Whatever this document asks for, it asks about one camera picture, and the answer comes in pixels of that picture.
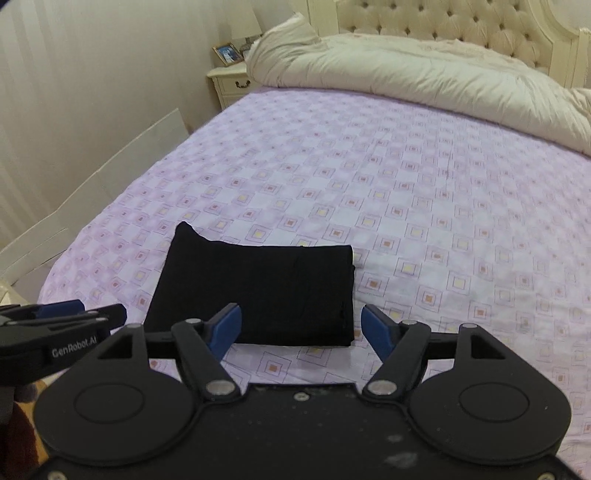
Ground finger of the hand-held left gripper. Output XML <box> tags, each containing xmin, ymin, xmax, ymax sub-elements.
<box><xmin>0</xmin><ymin>299</ymin><xmax>86</xmax><ymax>325</ymax></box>
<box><xmin>0</xmin><ymin>303</ymin><xmax>128</xmax><ymax>345</ymax></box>

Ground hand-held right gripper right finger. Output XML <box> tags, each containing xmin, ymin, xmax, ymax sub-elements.
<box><xmin>361</xmin><ymin>303</ymin><xmax>512</xmax><ymax>399</ymax></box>

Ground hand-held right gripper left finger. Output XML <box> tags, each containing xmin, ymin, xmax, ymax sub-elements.
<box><xmin>95</xmin><ymin>302</ymin><xmax>243</xmax><ymax>400</ymax></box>

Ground black pants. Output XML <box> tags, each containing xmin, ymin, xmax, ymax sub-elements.
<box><xmin>144</xmin><ymin>222</ymin><xmax>356</xmax><ymax>347</ymax></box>

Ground colourful printed cloth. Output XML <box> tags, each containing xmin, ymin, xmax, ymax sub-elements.
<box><xmin>0</xmin><ymin>376</ymin><xmax>52</xmax><ymax>480</ymax></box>

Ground purple patterned bed sheet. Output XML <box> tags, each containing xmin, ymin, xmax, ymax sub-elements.
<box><xmin>37</xmin><ymin>85</ymin><xmax>591</xmax><ymax>480</ymax></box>

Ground cream nightstand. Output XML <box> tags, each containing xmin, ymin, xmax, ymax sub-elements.
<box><xmin>206</xmin><ymin>60</ymin><xmax>253</xmax><ymax>112</ymax></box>

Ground cream duvet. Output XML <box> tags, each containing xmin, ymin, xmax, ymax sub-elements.
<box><xmin>245</xmin><ymin>32</ymin><xmax>591</xmax><ymax>156</ymax></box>

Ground framed photo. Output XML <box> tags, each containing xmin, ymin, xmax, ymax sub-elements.
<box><xmin>212</xmin><ymin>42</ymin><xmax>243</xmax><ymax>68</ymax></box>

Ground cream pillow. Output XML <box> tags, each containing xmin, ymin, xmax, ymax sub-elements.
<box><xmin>249</xmin><ymin>12</ymin><xmax>325</xmax><ymax>52</ymax></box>

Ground white table lamp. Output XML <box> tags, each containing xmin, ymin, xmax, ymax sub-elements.
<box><xmin>229</xmin><ymin>0</ymin><xmax>264</xmax><ymax>52</ymax></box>

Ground cream tufted headboard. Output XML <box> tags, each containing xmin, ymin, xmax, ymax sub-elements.
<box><xmin>335</xmin><ymin>0</ymin><xmax>591</xmax><ymax>90</ymax></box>

